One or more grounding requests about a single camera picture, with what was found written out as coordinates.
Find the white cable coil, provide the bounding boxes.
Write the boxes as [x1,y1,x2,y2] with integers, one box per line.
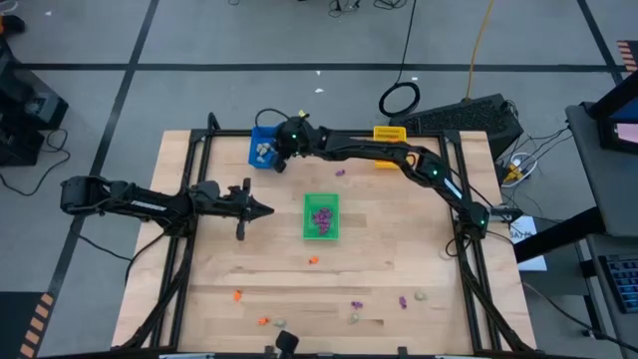
[500,151,539,189]

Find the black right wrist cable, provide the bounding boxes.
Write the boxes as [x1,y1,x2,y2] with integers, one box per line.
[254,107,293,130]

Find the black cable bundle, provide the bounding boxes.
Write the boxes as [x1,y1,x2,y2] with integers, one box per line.
[326,0,409,18]

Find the black floor cable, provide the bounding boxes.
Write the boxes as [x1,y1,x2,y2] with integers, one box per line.
[0,128,73,198]
[519,278,638,353]

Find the black cable with coil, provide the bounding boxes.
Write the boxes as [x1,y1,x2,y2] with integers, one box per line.
[377,0,422,120]

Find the backlit black keyboard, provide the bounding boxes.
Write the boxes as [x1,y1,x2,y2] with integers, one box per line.
[597,252,638,315]

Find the yellow hanging cable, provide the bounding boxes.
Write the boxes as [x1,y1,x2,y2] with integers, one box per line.
[465,0,496,100]

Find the small black object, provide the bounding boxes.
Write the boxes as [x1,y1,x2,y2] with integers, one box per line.
[0,14,26,36]

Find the white paper sheet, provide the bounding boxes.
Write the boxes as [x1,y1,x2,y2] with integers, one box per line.
[506,214,548,273]

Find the grey side desk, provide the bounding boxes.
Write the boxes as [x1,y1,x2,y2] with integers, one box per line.
[564,101,638,238]

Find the dark keyboard desk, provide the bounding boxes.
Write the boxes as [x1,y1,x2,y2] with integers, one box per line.
[582,232,638,359]

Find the yellow plastic basket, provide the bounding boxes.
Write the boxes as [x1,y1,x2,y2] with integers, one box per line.
[372,125,415,171]

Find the black equipment cart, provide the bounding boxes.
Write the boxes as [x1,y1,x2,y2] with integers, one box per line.
[0,42,70,169]

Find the blue plastic basket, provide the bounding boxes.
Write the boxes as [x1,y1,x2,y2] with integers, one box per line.
[247,126,280,171]

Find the black monitor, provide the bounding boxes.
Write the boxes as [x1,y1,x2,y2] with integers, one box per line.
[589,68,638,156]

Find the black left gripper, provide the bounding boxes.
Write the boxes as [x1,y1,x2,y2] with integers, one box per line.
[191,178,276,242]

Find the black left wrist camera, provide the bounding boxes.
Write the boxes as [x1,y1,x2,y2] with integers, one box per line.
[227,190,249,214]

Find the black mat orange stripes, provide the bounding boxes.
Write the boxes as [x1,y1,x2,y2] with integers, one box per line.
[0,291,56,359]
[615,39,638,74]

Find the black desk beam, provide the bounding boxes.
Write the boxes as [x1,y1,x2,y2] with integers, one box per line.
[512,205,607,264]

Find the black computer case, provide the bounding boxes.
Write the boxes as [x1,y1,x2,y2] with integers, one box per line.
[387,93,525,162]

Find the green plastic basket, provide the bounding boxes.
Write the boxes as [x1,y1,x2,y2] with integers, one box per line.
[302,192,341,241]

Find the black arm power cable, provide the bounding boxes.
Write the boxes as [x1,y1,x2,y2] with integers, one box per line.
[73,229,169,289]

